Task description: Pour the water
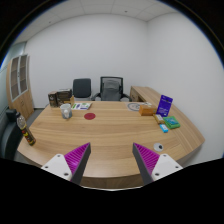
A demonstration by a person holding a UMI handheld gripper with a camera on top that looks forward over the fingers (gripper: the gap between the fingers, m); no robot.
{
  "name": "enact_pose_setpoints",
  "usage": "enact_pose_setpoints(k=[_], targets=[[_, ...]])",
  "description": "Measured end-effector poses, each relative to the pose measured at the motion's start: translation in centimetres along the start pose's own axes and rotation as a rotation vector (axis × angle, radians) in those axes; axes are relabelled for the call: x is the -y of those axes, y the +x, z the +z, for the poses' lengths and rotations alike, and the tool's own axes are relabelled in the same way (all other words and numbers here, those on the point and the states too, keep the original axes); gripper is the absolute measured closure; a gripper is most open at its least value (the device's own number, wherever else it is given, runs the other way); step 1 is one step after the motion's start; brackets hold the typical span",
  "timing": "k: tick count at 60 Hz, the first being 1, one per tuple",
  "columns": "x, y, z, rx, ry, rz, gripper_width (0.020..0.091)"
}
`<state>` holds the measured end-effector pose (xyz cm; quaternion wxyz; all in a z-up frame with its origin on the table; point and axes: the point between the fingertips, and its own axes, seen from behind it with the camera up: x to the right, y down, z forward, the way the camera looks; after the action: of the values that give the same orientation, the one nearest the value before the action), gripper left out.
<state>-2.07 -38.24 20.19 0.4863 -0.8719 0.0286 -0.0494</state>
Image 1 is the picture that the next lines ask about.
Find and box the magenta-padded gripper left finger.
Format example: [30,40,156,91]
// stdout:
[40,142,92,186]

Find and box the purple standing sign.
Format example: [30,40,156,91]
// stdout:
[156,94,174,118]

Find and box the flat round red coaster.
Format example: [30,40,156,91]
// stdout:
[83,112,97,121]

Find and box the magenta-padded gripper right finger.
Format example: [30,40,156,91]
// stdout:
[132,142,184,186]

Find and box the wooden glass-door cabinet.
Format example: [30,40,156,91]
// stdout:
[5,54,35,120]

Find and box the small orange box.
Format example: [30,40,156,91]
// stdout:
[138,103,158,117]

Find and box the brown cardboard box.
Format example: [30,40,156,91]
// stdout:
[57,95,76,108]

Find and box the clear black-capped drink bottle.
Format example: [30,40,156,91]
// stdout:
[16,113,37,147]

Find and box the small dark brown box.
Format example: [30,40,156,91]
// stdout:
[47,90,59,108]

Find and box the round desk cable grommet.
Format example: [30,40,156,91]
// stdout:
[153,142,164,153]

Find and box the wooden side desk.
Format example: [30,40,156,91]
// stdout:
[129,85,162,105]

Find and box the small blue box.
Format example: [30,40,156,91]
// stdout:
[159,123,169,134]

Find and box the green and purple printed sheet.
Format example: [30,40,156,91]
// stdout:
[70,102,93,111]

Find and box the black padded office chair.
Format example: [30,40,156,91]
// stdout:
[72,78,92,101]

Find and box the small yellow box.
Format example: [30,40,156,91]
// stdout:
[153,113,165,125]

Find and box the green flat box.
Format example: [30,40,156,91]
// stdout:
[163,115,181,130]

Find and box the white mug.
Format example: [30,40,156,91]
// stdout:
[59,103,74,120]

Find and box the grey mesh office chair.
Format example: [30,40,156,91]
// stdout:
[91,76,133,102]

